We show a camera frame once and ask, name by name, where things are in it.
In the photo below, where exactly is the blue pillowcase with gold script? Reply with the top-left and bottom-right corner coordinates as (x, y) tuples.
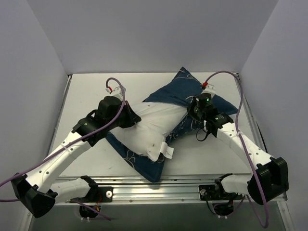
(105, 66), (239, 183)

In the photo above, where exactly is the white pillow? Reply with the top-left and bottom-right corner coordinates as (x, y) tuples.
(111, 102), (187, 162)

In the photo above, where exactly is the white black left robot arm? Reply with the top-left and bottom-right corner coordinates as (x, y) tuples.
(11, 96), (141, 218)

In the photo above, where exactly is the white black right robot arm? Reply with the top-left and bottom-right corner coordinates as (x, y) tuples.
(187, 93), (289, 205)

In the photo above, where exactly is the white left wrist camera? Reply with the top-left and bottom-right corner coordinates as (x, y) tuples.
(105, 86), (126, 101)

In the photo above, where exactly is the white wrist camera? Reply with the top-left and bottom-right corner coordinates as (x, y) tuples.
(105, 86), (126, 101)
(202, 82), (216, 97)

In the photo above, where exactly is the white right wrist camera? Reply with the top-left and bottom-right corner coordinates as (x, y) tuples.
(202, 82), (216, 97)

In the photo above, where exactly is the aluminium left side rail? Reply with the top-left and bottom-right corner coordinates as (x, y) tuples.
(46, 75), (73, 157)

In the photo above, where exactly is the aluminium rail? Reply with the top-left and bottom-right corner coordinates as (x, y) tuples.
(46, 75), (73, 157)
(232, 72), (272, 164)

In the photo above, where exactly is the aluminium right side rail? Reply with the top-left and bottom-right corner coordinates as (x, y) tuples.
(232, 72), (272, 164)

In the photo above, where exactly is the aluminium front rail frame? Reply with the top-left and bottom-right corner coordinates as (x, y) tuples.
(24, 175), (296, 231)

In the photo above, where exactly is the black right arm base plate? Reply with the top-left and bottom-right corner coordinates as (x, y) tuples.
(198, 184), (243, 201)

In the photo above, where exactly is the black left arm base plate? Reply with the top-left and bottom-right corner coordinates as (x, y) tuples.
(69, 186), (114, 203)

